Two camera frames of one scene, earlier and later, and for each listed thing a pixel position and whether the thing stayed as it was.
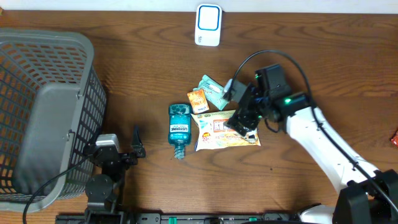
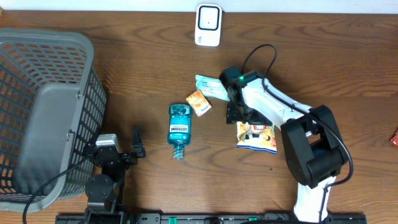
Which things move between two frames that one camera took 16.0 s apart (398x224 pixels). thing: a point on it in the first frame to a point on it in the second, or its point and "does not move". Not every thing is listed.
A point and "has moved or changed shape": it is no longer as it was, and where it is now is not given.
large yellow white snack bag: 214,132 to 258,137
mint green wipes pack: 214,91 has moved or changed shape
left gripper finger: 137,148 does not move
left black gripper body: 124,158 does not move
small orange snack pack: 198,101 does not move
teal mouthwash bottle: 180,128 does not move
